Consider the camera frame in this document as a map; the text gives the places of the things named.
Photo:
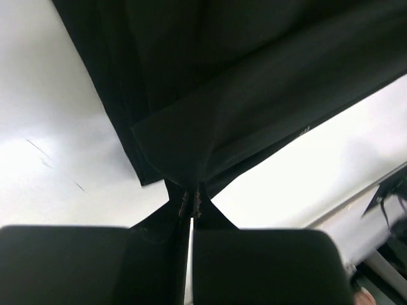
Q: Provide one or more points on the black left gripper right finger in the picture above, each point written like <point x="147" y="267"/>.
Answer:
<point x="262" y="266"/>

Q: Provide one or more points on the black sport shorts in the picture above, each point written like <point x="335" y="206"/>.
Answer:
<point x="200" y="92"/>

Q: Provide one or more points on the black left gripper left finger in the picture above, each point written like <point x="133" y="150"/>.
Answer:
<point x="144" y="264"/>

